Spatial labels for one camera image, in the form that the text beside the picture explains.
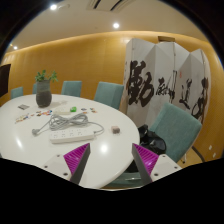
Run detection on small white socket block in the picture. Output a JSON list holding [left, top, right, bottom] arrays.
[[53, 107, 73, 116]]

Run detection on recessed ceiling lights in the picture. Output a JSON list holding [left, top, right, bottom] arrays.
[[12, 3, 120, 51]]

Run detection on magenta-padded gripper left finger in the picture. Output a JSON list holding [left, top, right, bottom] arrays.
[[41, 142, 92, 186]]

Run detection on potted plant in dark vase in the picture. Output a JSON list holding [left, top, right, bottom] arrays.
[[34, 69, 59, 108]]

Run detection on white power strip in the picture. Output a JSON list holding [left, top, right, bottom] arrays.
[[49, 129, 96, 144]]

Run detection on ceiling air conditioner vent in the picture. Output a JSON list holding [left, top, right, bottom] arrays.
[[85, 0, 129, 13]]

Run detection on black bag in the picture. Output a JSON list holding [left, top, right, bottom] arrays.
[[137, 124, 167, 155]]

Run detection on grey coiled power cable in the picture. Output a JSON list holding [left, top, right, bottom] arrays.
[[31, 112, 105, 137]]

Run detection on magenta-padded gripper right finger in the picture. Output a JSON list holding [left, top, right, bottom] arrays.
[[131, 142, 183, 187]]

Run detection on small colourful stickers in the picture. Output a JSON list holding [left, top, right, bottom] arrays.
[[14, 109, 54, 124], [80, 106, 99, 114]]

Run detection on white folding screen with calligraphy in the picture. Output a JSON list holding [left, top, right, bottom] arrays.
[[123, 37, 212, 129]]

